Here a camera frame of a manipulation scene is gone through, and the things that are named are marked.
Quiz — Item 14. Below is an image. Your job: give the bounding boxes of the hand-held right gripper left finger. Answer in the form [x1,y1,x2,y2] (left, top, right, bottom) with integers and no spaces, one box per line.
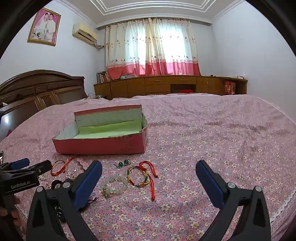
[26,160,102,241]

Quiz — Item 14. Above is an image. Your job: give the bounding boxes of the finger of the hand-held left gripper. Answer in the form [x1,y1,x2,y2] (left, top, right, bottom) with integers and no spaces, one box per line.
[3,158,30,171]
[27,160,52,177]

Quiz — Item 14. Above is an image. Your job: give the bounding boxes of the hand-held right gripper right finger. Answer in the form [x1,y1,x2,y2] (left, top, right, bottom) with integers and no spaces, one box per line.
[195,160,271,241]

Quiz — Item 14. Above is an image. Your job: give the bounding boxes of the silver earring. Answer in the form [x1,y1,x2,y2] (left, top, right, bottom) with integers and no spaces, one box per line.
[65,168,78,180]

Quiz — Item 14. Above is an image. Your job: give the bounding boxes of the pink braided cord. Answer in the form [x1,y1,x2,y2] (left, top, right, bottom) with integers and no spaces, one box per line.
[77,157,89,171]

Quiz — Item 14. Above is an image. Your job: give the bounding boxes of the thin red string bracelet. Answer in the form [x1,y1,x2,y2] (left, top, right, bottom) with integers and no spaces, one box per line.
[50,156,75,177]

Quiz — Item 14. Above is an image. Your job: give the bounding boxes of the white bead bracelet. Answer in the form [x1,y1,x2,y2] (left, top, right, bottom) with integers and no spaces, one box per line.
[100,175,129,199]

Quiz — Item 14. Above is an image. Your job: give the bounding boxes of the green bead earrings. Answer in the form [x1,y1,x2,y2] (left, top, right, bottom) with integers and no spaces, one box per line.
[112,159,130,168]

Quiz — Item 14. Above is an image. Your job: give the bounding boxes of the multicolour braided bracelet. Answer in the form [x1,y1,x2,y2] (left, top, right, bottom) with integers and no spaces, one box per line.
[127,165,151,188]

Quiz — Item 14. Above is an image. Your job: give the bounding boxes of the pink cardboard box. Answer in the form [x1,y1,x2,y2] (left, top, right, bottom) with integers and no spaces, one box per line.
[52,104,148,155]

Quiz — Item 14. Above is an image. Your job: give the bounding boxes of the thick red cord bracelet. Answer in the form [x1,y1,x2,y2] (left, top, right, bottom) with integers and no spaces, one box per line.
[139,161,159,201]

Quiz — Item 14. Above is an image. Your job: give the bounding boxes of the person's left hand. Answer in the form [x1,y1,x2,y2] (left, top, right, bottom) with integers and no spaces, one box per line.
[0,197,22,223]

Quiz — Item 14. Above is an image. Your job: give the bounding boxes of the pearl gold earring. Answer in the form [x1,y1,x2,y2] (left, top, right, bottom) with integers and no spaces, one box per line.
[37,174,50,186]

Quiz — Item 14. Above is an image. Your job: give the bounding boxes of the pink floral bedsheet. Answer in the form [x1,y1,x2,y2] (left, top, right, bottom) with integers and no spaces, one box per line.
[0,93,296,241]

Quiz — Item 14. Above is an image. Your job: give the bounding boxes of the wooden headboard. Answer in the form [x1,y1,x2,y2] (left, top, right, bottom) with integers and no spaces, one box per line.
[0,70,88,130]

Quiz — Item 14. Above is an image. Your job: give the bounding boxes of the red gift box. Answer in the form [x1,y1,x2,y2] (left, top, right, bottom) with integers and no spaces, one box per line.
[223,81,236,95]

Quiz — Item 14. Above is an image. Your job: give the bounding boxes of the row of books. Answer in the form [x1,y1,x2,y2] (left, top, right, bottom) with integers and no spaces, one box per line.
[97,71,110,83]

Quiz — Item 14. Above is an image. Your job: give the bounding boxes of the long wooden cabinet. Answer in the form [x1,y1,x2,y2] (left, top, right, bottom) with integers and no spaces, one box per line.
[93,75,248,100]

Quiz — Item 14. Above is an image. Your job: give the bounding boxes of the white air conditioner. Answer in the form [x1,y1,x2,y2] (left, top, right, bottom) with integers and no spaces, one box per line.
[72,23,98,45]

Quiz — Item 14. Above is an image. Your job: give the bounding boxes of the white and pink curtain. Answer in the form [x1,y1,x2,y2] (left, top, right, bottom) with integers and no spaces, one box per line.
[105,17,201,80]

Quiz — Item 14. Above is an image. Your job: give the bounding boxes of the black hair tie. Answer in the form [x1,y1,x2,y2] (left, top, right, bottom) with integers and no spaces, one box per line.
[51,179,97,223]

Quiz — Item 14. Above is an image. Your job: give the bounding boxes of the framed wall photo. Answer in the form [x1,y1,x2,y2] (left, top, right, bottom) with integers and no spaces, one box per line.
[27,7,62,47]

